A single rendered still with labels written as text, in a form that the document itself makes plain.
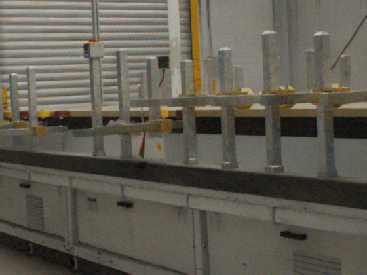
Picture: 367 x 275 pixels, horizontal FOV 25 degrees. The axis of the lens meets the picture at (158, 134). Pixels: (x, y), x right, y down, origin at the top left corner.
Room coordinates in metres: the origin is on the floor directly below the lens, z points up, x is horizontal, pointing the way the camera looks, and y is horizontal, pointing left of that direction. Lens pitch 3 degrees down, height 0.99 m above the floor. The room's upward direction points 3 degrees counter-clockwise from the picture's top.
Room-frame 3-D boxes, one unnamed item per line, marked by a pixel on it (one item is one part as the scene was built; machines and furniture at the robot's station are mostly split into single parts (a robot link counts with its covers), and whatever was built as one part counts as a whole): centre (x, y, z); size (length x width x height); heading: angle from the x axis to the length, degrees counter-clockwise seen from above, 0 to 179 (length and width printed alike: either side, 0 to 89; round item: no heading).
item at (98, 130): (3.34, 0.05, 0.84); 0.43 x 0.03 x 0.04; 121
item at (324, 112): (2.56, -0.51, 0.90); 0.04 x 0.04 x 0.48; 31
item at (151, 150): (3.43, 0.05, 0.75); 0.26 x 0.01 x 0.10; 31
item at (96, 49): (3.85, 0.27, 1.18); 0.07 x 0.07 x 0.08; 31
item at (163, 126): (3.40, 0.00, 0.85); 0.14 x 0.06 x 0.05; 31
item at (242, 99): (2.73, -0.39, 0.95); 0.50 x 0.04 x 0.04; 121
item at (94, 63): (3.85, 0.28, 0.93); 0.05 x 0.05 x 0.45; 31
